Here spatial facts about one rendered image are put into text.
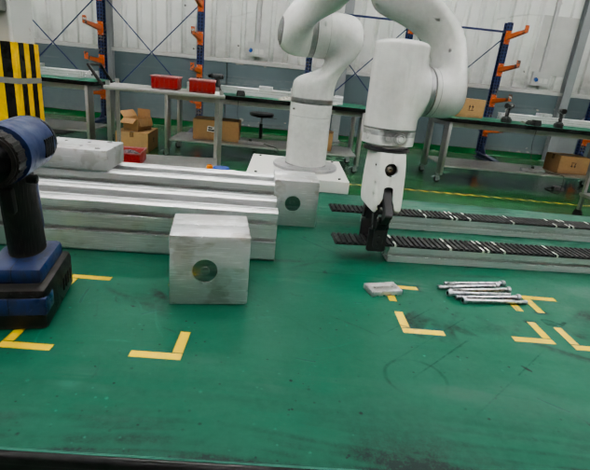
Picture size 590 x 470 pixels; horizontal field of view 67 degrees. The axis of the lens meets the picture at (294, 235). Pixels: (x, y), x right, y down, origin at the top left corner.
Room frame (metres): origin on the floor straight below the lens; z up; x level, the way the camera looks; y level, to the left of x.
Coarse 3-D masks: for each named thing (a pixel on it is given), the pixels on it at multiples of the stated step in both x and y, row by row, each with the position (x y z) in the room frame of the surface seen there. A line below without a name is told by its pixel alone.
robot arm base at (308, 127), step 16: (304, 112) 1.28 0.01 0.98; (320, 112) 1.29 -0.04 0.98; (288, 128) 1.33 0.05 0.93; (304, 128) 1.28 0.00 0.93; (320, 128) 1.29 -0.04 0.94; (288, 144) 1.32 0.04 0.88; (304, 144) 1.28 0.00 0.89; (320, 144) 1.30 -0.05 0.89; (288, 160) 1.31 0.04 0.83; (304, 160) 1.28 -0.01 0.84; (320, 160) 1.30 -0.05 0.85
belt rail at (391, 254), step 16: (384, 256) 0.75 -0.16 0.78; (400, 256) 0.74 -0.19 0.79; (416, 256) 0.74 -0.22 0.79; (432, 256) 0.75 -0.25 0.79; (448, 256) 0.75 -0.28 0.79; (464, 256) 0.75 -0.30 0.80; (480, 256) 0.75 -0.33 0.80; (496, 256) 0.76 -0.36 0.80; (512, 256) 0.76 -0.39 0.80; (528, 256) 0.76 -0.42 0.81; (544, 256) 0.77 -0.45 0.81; (576, 272) 0.77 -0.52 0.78
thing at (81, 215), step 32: (64, 192) 0.72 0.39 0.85; (96, 192) 0.73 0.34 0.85; (128, 192) 0.73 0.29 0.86; (160, 192) 0.74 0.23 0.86; (192, 192) 0.75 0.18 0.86; (0, 224) 0.65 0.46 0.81; (64, 224) 0.65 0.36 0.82; (96, 224) 0.66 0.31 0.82; (128, 224) 0.66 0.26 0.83; (160, 224) 0.67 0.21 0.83; (256, 224) 0.68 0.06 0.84; (256, 256) 0.68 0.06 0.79
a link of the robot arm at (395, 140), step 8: (368, 128) 0.73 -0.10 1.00; (376, 128) 0.73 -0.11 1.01; (368, 136) 0.73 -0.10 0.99; (376, 136) 0.72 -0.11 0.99; (384, 136) 0.71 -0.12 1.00; (392, 136) 0.72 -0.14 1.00; (400, 136) 0.71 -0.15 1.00; (408, 136) 0.72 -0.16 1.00; (368, 144) 0.75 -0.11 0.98; (376, 144) 0.72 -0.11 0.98; (384, 144) 0.71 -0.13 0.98; (392, 144) 0.72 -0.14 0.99; (400, 144) 0.71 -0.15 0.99; (408, 144) 0.72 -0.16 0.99
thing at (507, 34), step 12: (504, 24) 8.24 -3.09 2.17; (408, 36) 8.06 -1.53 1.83; (504, 36) 8.14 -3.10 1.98; (516, 36) 7.86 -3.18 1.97; (504, 48) 8.14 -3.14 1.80; (504, 60) 8.14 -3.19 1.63; (492, 84) 8.25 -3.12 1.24; (492, 96) 8.13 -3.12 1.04; (492, 108) 8.14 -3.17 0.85; (480, 132) 8.21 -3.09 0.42; (492, 132) 7.85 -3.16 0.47; (480, 144) 8.14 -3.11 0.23; (480, 156) 8.10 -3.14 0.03
